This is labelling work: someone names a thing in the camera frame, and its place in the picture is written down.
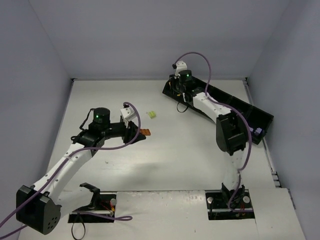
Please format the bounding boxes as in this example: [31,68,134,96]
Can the brown lego plate from stack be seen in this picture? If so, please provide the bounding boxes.
[140,128,151,136]

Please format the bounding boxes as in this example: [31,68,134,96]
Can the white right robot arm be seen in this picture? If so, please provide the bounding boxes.
[171,70,248,201]

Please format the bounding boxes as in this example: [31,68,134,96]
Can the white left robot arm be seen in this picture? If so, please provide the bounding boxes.
[15,102,146,235]

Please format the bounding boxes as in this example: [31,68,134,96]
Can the light green lego brick right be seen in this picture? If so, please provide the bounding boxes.
[147,111,157,119]

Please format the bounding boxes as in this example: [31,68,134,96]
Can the black compartment sorting tray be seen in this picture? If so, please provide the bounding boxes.
[161,72,275,145]

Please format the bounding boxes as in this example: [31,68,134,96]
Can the lavender lego in tray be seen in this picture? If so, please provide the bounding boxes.
[254,127,263,136]

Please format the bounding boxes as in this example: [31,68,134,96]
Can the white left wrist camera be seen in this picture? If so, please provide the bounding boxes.
[120,106,137,127]

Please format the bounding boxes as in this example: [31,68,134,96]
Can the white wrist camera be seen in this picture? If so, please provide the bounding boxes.
[120,106,137,127]
[172,60,188,76]

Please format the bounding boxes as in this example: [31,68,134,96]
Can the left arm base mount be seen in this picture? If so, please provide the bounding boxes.
[67,192,117,224]

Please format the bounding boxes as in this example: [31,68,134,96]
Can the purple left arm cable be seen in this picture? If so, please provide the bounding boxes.
[0,101,142,236]

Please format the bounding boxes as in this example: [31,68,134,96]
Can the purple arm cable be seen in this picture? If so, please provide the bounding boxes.
[171,51,253,213]
[0,101,142,236]

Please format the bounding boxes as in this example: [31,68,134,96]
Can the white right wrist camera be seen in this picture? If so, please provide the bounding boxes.
[172,60,188,76]

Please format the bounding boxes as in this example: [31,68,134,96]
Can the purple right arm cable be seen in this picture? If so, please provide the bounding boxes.
[171,51,253,213]

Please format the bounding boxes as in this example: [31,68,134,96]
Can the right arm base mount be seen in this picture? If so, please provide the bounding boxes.
[205,190,255,221]

